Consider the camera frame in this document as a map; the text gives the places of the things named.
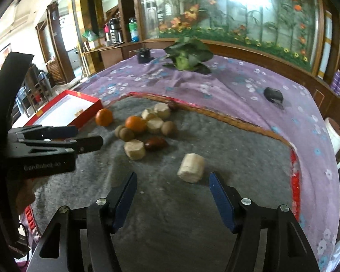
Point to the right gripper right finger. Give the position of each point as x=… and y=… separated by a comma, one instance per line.
x=287, y=248

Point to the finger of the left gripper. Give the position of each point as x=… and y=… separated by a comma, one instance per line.
x=79, y=145
x=47, y=132

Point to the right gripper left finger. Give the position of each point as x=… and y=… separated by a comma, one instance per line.
x=60, y=247

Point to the orange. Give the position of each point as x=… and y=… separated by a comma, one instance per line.
x=136, y=124
x=104, y=117

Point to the red box with white inside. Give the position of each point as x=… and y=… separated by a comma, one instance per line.
x=66, y=109

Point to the brown kiwi left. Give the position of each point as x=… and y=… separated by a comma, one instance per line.
x=117, y=131

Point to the brown kiwi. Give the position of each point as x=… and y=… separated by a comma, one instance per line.
x=126, y=134
x=117, y=131
x=168, y=128

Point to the brown kiwi middle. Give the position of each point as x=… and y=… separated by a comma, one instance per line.
x=126, y=134

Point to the beige block small back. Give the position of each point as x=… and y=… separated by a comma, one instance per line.
x=148, y=114

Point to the wooden side cabinet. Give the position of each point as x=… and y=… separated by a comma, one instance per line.
x=98, y=59

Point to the beige block top back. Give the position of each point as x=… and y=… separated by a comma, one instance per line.
x=162, y=110

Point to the brown kiwi right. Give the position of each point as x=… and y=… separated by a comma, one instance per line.
x=168, y=128

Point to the grey felt mat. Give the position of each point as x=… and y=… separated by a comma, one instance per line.
x=172, y=225

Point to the dark red jujube back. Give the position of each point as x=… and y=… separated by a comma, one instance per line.
x=173, y=105

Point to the black cylinder device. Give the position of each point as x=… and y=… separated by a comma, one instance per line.
x=143, y=55

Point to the black thermos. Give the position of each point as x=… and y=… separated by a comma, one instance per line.
x=115, y=31

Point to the pink bottle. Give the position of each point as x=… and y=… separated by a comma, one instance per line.
x=108, y=40

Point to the white paper roll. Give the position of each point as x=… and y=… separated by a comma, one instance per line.
x=333, y=130

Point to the blue green bottle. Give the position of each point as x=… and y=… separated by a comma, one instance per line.
x=133, y=29

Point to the green leafy vegetable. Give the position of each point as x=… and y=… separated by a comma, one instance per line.
x=188, y=54

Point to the black mouse-like object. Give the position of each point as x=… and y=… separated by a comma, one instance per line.
x=274, y=96

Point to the purple floral tablecloth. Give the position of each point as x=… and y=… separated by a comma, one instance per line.
x=236, y=88

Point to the purple bottles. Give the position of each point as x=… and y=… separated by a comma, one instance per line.
x=335, y=85

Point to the glass panel with flowers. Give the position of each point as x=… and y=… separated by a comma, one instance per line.
x=282, y=28

